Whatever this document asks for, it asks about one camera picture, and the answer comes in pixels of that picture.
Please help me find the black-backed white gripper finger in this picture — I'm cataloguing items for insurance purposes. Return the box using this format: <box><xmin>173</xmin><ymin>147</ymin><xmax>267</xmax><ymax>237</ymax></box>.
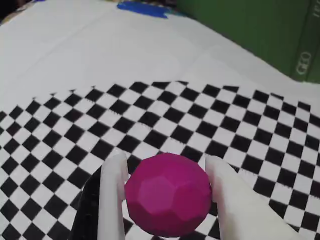
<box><xmin>71</xmin><ymin>152</ymin><xmax>130</xmax><ymax>240</ymax></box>

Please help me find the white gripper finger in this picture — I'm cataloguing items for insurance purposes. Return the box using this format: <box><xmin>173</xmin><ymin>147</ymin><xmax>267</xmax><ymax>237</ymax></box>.
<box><xmin>204</xmin><ymin>155</ymin><xmax>305</xmax><ymax>240</ymax></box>

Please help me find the pink faceted ball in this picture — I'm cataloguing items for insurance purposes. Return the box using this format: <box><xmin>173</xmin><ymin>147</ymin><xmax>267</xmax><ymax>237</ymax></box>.
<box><xmin>124</xmin><ymin>152</ymin><xmax>213</xmax><ymax>238</ymax></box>

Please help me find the checkerboard printed white paper mat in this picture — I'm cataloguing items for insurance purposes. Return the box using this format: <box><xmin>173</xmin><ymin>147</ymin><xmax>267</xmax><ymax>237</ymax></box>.
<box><xmin>0</xmin><ymin>0</ymin><xmax>320</xmax><ymax>240</ymax></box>

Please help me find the blue tape strip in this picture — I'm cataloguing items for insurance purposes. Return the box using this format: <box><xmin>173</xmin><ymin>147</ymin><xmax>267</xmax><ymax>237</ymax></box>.
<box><xmin>116</xmin><ymin>0</ymin><xmax>169</xmax><ymax>20</ymax></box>

